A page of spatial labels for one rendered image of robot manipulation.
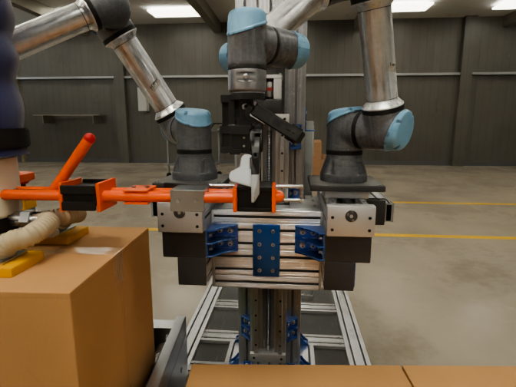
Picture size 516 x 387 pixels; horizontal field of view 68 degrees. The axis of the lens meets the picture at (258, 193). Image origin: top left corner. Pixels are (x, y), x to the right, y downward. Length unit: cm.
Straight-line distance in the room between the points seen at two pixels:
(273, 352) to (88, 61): 1186
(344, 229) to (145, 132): 1116
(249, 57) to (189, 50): 1107
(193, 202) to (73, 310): 28
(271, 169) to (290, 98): 26
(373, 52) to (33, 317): 97
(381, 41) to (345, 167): 37
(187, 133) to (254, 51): 55
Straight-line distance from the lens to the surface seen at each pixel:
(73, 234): 100
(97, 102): 1268
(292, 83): 139
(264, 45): 77
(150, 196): 79
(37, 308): 76
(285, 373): 116
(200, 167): 124
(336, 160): 122
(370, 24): 111
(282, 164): 131
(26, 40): 121
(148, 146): 1207
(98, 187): 82
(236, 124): 76
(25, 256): 88
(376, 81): 113
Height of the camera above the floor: 123
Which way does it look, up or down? 11 degrees down
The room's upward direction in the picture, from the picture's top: straight up
